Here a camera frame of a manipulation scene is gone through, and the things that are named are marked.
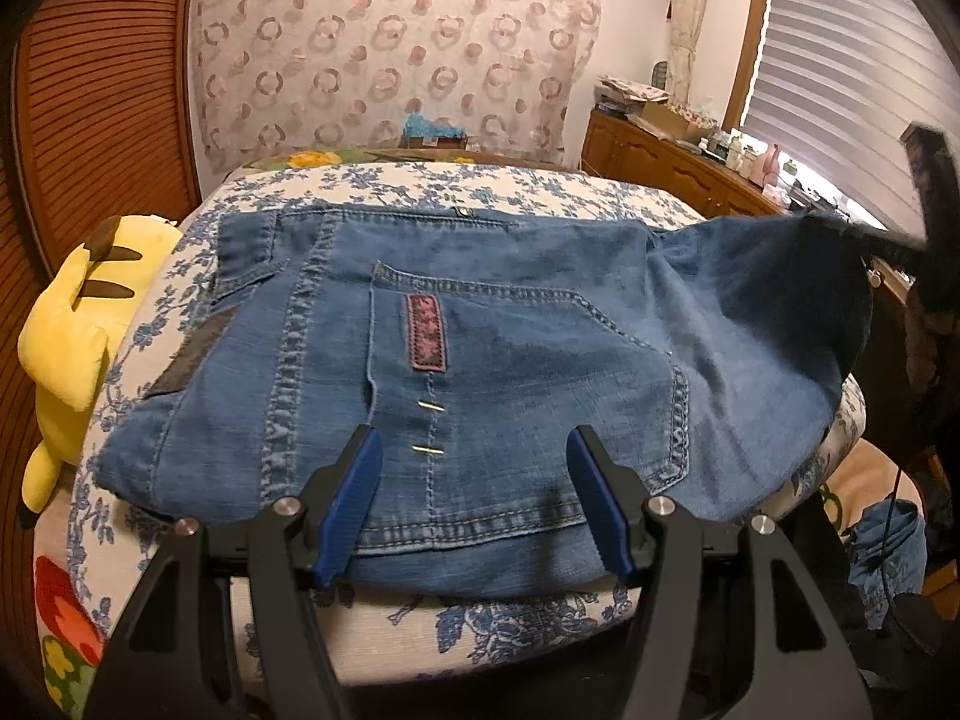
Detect stack of printed papers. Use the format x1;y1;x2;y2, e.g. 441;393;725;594
596;75;669;118

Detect wooden sideboard cabinet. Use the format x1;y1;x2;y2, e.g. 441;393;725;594
581;109;910;302

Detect open cardboard box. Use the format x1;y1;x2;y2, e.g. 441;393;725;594
626;101;703;144

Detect yellow plush toy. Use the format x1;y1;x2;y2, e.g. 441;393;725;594
19;214;185;535

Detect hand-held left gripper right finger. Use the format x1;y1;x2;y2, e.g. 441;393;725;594
566;426;875;720

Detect blue fluffy bundle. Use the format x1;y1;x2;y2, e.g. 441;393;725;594
403;114;467;142

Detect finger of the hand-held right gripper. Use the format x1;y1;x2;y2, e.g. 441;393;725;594
806;211;932;268

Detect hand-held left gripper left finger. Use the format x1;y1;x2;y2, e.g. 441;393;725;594
82;424;387;720

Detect blue denim pants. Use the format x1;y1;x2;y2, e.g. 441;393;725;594
94;206;875;602

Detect wooden window frame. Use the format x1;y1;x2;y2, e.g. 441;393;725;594
724;0;777;137

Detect wooden louvered wardrobe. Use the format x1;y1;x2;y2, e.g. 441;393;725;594
0;0;205;541

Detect blue denim cloth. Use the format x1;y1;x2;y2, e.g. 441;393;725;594
847;499;928;632

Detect ring patterned curtain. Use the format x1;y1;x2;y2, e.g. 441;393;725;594
184;0;605;175

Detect grey striped window blind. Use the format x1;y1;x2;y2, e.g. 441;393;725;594
739;0;960;235

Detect cream lace curtain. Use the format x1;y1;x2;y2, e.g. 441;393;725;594
664;0;719;103

